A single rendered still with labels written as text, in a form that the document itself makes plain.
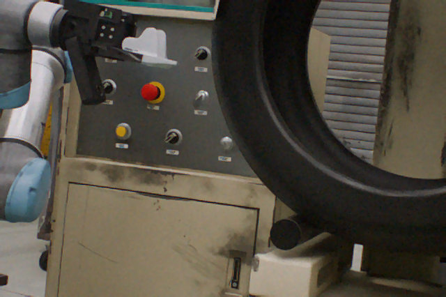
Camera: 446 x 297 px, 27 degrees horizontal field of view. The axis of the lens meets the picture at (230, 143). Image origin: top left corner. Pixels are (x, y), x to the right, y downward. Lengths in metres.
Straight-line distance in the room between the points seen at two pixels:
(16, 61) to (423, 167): 0.72
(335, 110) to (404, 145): 9.54
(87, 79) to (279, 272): 0.45
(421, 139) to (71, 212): 0.94
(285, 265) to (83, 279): 1.00
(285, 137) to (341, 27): 9.98
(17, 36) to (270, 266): 0.59
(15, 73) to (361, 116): 9.58
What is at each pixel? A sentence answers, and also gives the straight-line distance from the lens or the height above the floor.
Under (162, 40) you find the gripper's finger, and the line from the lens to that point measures 1.54.
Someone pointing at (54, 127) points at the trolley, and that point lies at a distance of 5.27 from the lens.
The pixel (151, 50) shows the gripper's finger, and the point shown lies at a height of 1.15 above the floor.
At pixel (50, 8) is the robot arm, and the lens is 1.59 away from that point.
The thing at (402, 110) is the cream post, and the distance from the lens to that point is 1.68.
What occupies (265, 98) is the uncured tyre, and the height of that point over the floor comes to 1.09.
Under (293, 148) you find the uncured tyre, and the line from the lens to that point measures 1.32.
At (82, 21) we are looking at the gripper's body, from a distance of 1.57.
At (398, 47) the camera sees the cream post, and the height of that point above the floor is 1.20.
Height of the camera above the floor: 1.09
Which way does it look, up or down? 3 degrees down
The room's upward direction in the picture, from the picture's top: 6 degrees clockwise
